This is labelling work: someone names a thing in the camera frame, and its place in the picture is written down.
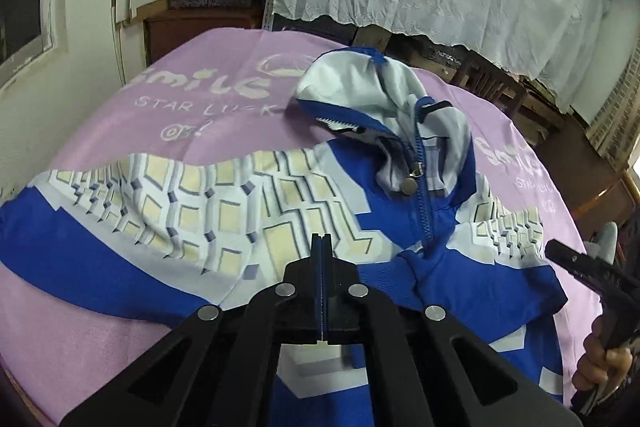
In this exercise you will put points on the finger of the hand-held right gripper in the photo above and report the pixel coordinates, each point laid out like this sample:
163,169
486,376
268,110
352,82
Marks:
582,266

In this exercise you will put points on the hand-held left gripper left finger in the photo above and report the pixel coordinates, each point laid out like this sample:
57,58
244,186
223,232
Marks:
299,278

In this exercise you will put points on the pink printed blanket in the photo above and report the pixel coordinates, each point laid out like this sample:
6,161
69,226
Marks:
200,72

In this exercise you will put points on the white mesh curtain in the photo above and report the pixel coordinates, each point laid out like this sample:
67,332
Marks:
617,112

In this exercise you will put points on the brown wooden cabinet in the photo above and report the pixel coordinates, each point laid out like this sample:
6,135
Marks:
195,34

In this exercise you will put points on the light grey plastic object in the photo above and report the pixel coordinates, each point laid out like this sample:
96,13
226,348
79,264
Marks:
604,242

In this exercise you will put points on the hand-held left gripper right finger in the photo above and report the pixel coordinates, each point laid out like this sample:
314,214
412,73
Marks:
343,279

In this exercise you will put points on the person's right hand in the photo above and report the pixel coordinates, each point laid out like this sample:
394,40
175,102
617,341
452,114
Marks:
597,364

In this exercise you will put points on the brown wooden furniture piece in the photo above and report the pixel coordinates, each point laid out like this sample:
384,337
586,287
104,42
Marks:
542,112

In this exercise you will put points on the brown cardboard box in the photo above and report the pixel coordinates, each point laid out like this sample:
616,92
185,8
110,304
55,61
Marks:
371,41

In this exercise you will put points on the dark wooden chair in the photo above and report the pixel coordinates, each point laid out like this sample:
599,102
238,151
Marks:
482,74

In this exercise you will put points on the blue white hooded jacket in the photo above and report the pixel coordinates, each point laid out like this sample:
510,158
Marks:
200,207

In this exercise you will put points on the white framed window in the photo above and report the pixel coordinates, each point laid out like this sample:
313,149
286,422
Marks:
22,2

